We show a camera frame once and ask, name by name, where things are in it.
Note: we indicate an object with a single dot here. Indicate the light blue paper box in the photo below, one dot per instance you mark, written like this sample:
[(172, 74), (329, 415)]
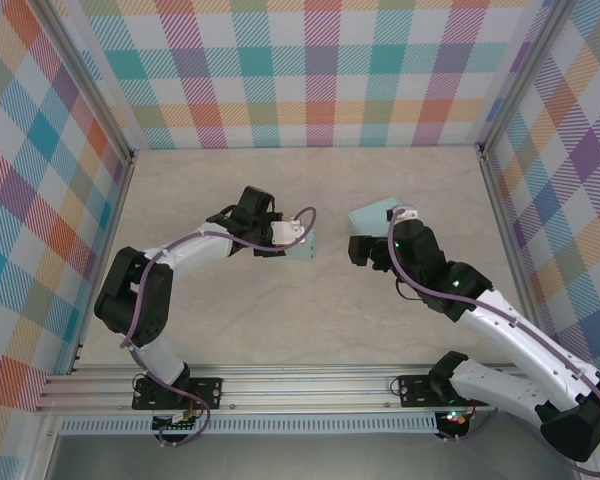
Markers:
[(304, 250), (372, 215)]

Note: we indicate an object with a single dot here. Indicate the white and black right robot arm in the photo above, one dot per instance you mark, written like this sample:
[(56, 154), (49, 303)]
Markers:
[(505, 330)]

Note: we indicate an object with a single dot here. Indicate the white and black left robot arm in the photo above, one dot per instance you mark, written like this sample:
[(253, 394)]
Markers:
[(190, 247)]

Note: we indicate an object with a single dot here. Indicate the grey metal bottom panel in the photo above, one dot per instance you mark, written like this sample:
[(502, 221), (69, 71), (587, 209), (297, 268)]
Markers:
[(305, 460)]

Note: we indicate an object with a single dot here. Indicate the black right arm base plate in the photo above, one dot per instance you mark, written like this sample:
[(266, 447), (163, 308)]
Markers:
[(412, 395)]

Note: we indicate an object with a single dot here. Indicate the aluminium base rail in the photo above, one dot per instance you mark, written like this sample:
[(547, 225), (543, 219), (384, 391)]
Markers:
[(305, 387)]

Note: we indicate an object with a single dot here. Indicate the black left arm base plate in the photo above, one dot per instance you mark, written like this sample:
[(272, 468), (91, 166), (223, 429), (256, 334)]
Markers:
[(211, 392)]

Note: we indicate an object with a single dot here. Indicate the aluminium corner post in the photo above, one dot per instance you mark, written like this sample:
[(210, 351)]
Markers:
[(91, 82), (523, 75)]

